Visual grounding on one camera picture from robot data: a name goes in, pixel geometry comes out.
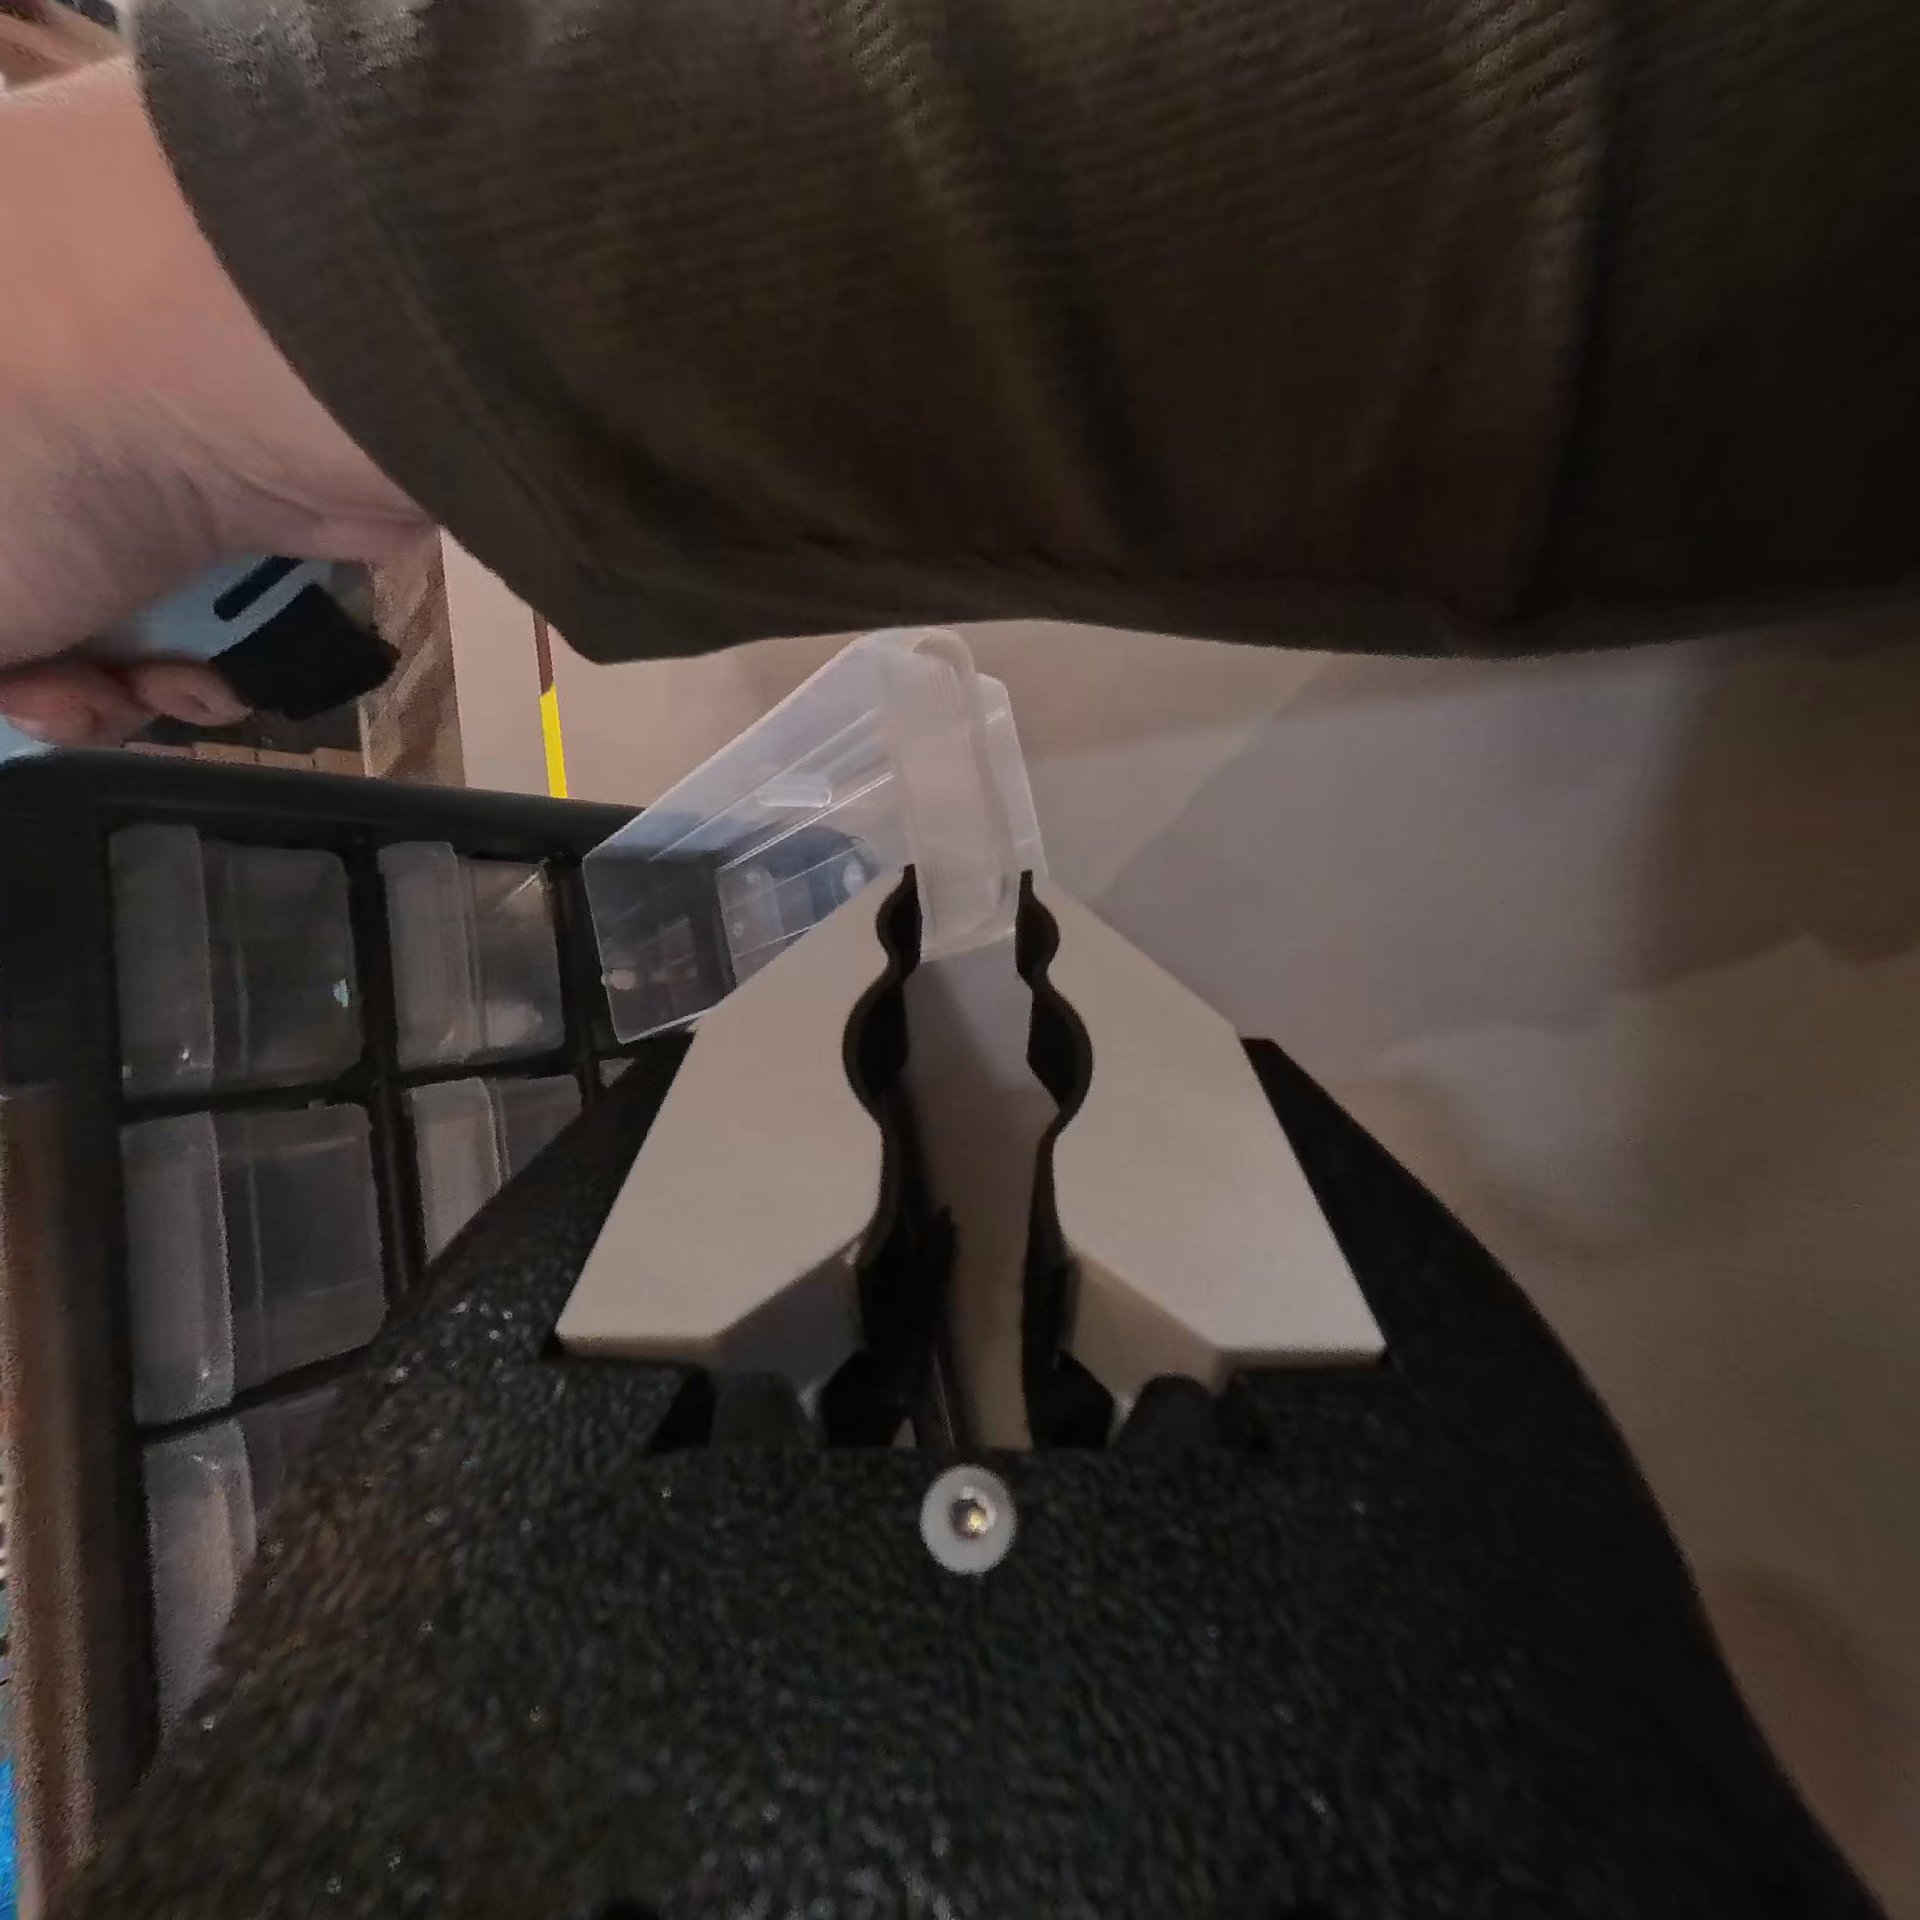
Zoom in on black drawer cabinet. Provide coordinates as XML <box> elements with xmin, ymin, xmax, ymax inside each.
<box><xmin>0</xmin><ymin>751</ymin><xmax>691</xmax><ymax>1920</ymax></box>

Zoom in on set of clear cabinet drawers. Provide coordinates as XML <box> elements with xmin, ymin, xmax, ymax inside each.
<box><xmin>104</xmin><ymin>825</ymin><xmax>634</xmax><ymax>1726</ymax></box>

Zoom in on person's right hand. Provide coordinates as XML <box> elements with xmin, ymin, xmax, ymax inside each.
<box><xmin>0</xmin><ymin>347</ymin><xmax>445</xmax><ymax>745</ymax></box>

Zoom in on person's right forearm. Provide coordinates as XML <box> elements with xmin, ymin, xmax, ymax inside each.
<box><xmin>0</xmin><ymin>0</ymin><xmax>1920</xmax><ymax>667</ymax></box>

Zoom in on small clear plastic drawer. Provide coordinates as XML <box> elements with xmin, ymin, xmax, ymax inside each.
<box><xmin>581</xmin><ymin>630</ymin><xmax>1049</xmax><ymax>1047</ymax></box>

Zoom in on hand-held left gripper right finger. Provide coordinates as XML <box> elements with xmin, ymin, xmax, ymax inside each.
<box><xmin>1017</xmin><ymin>870</ymin><xmax>1385</xmax><ymax>1451</ymax></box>

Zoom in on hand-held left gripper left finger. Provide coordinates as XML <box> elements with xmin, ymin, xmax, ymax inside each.
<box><xmin>556</xmin><ymin>870</ymin><xmax>962</xmax><ymax>1451</ymax></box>

